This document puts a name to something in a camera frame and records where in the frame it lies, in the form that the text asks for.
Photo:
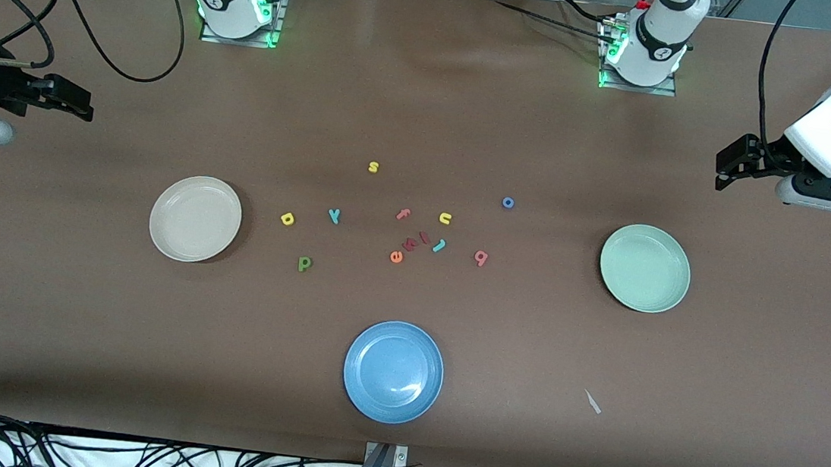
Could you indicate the teal foam letter j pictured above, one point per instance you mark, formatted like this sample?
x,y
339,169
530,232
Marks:
x,y
440,246

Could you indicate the orange foam letter e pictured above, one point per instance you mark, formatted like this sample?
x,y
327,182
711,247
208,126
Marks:
x,y
393,256

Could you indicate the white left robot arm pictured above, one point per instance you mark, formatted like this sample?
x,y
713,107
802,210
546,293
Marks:
x,y
645,69

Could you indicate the beige brown plate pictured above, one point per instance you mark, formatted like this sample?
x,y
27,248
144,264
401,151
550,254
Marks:
x,y
196,218

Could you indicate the blue plate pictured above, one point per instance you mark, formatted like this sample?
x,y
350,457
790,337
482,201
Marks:
x,y
393,372

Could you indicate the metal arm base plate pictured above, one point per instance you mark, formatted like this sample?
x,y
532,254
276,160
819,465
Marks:
x,y
639,89
239,41

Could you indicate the blue foam letter o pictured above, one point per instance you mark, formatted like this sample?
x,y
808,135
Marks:
x,y
504,202

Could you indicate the teal foam letter y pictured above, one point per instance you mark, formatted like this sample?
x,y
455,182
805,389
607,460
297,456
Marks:
x,y
334,216

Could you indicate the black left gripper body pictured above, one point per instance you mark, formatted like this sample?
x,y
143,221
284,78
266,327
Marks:
x,y
766,158

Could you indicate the red foam letter k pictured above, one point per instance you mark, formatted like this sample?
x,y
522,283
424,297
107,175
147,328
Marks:
x,y
409,245

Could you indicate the light green plate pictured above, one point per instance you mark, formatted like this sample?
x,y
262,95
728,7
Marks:
x,y
645,268

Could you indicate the green foam letter p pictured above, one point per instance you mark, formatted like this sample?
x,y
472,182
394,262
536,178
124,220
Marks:
x,y
301,264

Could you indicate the yellow foam letter u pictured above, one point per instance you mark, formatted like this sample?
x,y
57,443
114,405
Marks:
x,y
445,221

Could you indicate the pink foam letter g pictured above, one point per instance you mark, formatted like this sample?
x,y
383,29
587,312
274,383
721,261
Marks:
x,y
481,260

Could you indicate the yellow foam letter s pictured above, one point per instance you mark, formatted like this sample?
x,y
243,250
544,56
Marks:
x,y
373,167

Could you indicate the small white paper scrap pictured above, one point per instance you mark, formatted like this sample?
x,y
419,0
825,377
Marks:
x,y
592,401

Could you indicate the brown table cover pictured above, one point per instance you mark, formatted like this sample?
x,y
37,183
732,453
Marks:
x,y
428,97

